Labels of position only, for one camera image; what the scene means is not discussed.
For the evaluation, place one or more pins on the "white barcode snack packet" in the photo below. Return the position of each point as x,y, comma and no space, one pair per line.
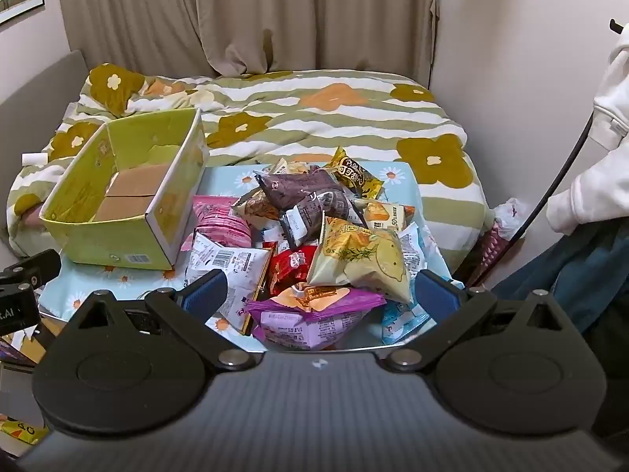
231,263

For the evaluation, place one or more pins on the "red patterned cloth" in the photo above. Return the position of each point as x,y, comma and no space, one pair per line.
496,250

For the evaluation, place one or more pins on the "red snack packet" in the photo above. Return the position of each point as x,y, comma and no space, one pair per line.
290,265

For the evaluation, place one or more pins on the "pink snack packet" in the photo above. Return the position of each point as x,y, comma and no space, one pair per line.
216,221

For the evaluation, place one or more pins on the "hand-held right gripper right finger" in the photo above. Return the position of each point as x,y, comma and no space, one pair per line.
436,292

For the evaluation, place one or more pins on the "blue denim garment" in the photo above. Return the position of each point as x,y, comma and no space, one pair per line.
565,275

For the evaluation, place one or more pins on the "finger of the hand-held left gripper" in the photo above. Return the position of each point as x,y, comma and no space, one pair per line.
34,263

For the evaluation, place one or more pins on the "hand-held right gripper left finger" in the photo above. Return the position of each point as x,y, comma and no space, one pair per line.
206,291

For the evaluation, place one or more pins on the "crumpled white paper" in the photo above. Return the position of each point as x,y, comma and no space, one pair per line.
508,211

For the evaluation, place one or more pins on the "gold snack packet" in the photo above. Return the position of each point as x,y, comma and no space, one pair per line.
351,169

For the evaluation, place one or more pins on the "dark grey snack packet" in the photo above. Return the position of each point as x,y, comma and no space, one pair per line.
314,219

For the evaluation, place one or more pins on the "white orange snack packet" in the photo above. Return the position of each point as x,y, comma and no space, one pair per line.
388,214

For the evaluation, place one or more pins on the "beige curtain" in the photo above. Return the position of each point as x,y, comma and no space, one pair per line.
245,10

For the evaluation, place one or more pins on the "orange fries snack packet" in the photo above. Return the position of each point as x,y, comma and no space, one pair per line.
255,206

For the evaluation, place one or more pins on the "dark purple snack packet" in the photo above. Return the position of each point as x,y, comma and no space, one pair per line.
299,189

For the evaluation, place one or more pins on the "grey bed headboard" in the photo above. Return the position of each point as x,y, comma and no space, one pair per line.
29,108

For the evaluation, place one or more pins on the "light blue daisy tablecloth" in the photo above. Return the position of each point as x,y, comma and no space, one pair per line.
81,282

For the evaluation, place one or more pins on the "green striped floral blanket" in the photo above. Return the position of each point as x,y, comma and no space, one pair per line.
319,123

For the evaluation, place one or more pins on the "light blue snack packet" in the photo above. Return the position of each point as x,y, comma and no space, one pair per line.
405,322

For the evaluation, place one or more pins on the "white sweatshirt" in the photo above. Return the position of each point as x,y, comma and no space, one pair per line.
589,182

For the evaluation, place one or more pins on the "white blue snack packet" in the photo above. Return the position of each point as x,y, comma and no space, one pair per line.
416,250

